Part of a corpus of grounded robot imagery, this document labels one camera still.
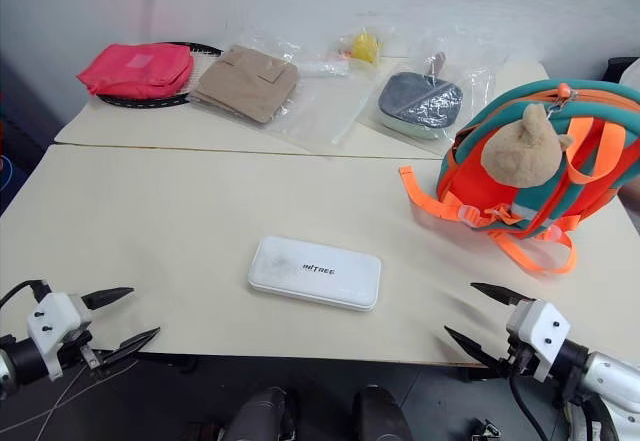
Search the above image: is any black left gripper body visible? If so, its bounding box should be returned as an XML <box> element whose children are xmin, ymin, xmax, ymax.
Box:
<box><xmin>58</xmin><ymin>329</ymin><xmax>104</xmax><ymax>369</ymax></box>

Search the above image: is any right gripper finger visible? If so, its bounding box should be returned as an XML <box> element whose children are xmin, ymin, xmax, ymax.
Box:
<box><xmin>470</xmin><ymin>282</ymin><xmax>527</xmax><ymax>308</ymax></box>
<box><xmin>443</xmin><ymin>325</ymin><xmax>507</xmax><ymax>370</ymax></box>

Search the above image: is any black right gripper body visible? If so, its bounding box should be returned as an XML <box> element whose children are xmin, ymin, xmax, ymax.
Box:
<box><xmin>492</xmin><ymin>328</ymin><xmax>540</xmax><ymax>378</ymax></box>

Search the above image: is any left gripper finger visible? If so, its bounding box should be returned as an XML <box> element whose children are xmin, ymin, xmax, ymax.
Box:
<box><xmin>81</xmin><ymin>287</ymin><xmax>135</xmax><ymax>311</ymax></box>
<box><xmin>94</xmin><ymin>326</ymin><xmax>162</xmax><ymax>365</ymax></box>

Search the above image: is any orange and teal backpack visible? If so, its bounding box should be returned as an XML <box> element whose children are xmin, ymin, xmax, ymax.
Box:
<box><xmin>398</xmin><ymin>80</ymin><xmax>640</xmax><ymax>276</ymax></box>

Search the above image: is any white rectangular case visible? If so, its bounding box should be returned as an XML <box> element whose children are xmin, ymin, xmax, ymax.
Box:
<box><xmin>246</xmin><ymin>234</ymin><xmax>383</xmax><ymax>313</ymax></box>

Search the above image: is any dark rounded shape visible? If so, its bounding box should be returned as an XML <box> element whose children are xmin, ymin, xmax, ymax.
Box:
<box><xmin>351</xmin><ymin>384</ymin><xmax>414</xmax><ymax>441</ymax></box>
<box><xmin>219</xmin><ymin>385</ymin><xmax>297</xmax><ymax>441</ymax></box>

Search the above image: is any beige plush toy pendant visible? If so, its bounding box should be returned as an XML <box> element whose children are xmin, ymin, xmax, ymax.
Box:
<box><xmin>479</xmin><ymin>102</ymin><xmax>576</xmax><ymax>188</ymax></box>

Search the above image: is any pink fabric pouch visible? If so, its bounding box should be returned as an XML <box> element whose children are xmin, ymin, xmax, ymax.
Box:
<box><xmin>76</xmin><ymin>42</ymin><xmax>196</xmax><ymax>102</ymax></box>

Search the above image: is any empty clear plastic bag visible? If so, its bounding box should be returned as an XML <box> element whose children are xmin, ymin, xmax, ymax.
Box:
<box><xmin>263</xmin><ymin>60</ymin><xmax>384</xmax><ymax>156</ymax></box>

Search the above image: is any beige cloth bag in plastic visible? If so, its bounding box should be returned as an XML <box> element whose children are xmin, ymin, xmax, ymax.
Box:
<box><xmin>188</xmin><ymin>43</ymin><xmax>302</xmax><ymax>126</ymax></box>

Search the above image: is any black badminton racket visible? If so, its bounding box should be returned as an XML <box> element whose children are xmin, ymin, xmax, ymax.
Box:
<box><xmin>93</xmin><ymin>41</ymin><xmax>225</xmax><ymax>109</ymax></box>

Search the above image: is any yellow item in plastic bag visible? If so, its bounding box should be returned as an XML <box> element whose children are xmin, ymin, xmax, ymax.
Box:
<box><xmin>327</xmin><ymin>29</ymin><xmax>397</xmax><ymax>70</ymax></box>

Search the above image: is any small clear plastic packet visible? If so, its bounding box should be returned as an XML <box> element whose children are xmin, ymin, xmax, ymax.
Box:
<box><xmin>298</xmin><ymin>57</ymin><xmax>351</xmax><ymax>79</ymax></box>

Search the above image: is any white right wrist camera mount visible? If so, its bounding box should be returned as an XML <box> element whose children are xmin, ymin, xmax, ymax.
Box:
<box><xmin>506</xmin><ymin>299</ymin><xmax>572</xmax><ymax>382</ymax></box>

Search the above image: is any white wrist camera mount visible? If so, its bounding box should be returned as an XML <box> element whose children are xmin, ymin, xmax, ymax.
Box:
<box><xmin>506</xmin><ymin>299</ymin><xmax>572</xmax><ymax>382</ymax></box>
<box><xmin>26</xmin><ymin>292</ymin><xmax>93</xmax><ymax>381</ymax></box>

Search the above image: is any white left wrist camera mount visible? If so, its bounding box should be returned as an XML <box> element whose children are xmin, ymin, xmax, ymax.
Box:
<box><xmin>26</xmin><ymin>292</ymin><xmax>93</xmax><ymax>381</ymax></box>

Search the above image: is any thin grey wire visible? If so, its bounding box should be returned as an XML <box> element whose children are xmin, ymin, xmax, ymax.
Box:
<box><xmin>32</xmin><ymin>360</ymin><xmax>101</xmax><ymax>430</ymax></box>

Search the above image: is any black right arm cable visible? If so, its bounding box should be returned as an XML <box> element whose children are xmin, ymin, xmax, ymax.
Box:
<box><xmin>508</xmin><ymin>374</ymin><xmax>549</xmax><ymax>441</ymax></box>

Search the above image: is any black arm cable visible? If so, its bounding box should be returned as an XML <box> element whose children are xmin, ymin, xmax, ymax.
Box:
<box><xmin>0</xmin><ymin>279</ymin><xmax>52</xmax><ymax>312</ymax></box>
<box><xmin>508</xmin><ymin>374</ymin><xmax>549</xmax><ymax>441</ymax></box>

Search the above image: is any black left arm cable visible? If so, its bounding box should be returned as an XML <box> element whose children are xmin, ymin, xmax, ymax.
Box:
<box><xmin>0</xmin><ymin>279</ymin><xmax>52</xmax><ymax>312</ymax></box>

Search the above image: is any brown wooden handle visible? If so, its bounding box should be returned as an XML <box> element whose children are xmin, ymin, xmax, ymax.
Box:
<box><xmin>424</xmin><ymin>51</ymin><xmax>449</xmax><ymax>83</ymax></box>

